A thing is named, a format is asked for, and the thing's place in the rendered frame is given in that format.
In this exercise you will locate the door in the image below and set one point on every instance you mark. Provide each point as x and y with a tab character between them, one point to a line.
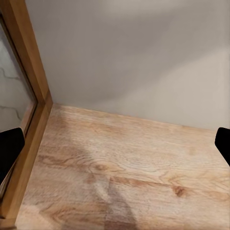
25	101

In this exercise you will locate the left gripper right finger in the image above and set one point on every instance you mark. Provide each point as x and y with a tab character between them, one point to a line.
222	142

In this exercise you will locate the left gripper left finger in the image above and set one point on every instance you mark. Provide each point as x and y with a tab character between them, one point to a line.
11	144

